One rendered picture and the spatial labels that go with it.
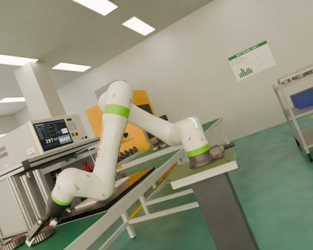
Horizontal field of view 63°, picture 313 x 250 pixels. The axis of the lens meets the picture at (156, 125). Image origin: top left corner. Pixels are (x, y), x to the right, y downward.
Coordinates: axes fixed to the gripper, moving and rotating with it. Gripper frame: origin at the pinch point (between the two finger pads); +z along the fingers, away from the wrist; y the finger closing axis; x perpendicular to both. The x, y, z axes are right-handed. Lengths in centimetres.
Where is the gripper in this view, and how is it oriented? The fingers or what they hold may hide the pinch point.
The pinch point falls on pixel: (40, 233)
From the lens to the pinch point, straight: 133.6
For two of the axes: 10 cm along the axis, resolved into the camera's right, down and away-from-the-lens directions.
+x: -7.4, -6.3, 2.4
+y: 4.3, -1.7, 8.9
